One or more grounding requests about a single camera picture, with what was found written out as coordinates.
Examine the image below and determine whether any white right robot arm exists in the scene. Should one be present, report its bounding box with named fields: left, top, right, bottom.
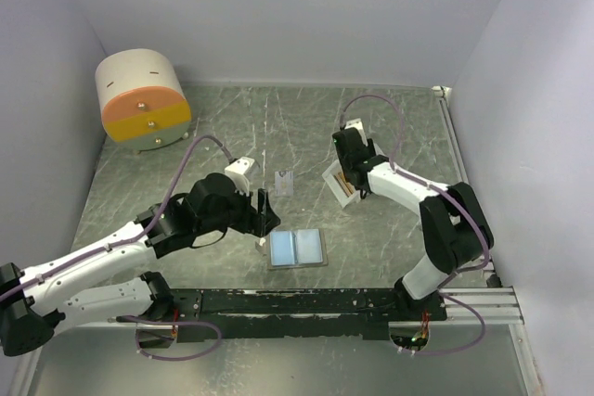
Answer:
left=332, top=126, right=494, bottom=320

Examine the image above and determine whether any blue silver card holder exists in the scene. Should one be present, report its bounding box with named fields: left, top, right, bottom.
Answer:
left=255, top=229, right=328, bottom=270

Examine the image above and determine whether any white grey credit card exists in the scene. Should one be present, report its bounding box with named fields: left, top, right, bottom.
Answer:
left=275, top=171, right=294, bottom=197

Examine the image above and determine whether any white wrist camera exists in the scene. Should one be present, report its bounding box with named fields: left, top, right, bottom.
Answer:
left=224, top=157, right=260, bottom=195
left=342, top=118, right=368, bottom=145

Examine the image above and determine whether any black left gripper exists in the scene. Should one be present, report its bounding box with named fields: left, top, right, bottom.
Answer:
left=197, top=181, right=281, bottom=236

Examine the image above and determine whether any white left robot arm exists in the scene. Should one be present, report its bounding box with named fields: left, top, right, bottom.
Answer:
left=1, top=173, right=281, bottom=357

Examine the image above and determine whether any aluminium frame rail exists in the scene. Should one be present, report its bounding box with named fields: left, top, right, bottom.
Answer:
left=431, top=83, right=525, bottom=326

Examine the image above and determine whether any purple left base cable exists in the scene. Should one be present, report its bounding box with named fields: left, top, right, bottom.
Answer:
left=123, top=315, right=224, bottom=362

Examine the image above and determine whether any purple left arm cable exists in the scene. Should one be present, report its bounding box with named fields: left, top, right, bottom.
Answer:
left=0, top=135, right=236, bottom=304

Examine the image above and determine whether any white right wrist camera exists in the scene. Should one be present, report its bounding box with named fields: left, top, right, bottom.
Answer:
left=342, top=118, right=368, bottom=145

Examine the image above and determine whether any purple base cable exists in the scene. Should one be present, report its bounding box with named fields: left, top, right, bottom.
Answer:
left=123, top=315, right=224, bottom=362
left=398, top=293, right=486, bottom=358

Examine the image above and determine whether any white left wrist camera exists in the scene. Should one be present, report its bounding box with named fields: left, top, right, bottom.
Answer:
left=224, top=157, right=260, bottom=195

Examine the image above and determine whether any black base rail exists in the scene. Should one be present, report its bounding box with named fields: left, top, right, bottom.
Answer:
left=139, top=287, right=446, bottom=342

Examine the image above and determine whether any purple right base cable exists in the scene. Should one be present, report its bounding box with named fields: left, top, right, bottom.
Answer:
left=398, top=293, right=486, bottom=358

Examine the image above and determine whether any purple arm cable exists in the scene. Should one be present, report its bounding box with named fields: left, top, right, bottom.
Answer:
left=0, top=135, right=236, bottom=304
left=341, top=94, right=493, bottom=288

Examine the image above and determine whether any white card tray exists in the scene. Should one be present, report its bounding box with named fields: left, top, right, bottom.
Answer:
left=322, top=160, right=361, bottom=209

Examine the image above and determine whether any round drawer cabinet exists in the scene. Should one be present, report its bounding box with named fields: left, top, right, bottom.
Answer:
left=95, top=48, right=192, bottom=152

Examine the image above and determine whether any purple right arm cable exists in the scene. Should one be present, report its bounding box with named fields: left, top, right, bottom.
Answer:
left=341, top=94, right=493, bottom=288

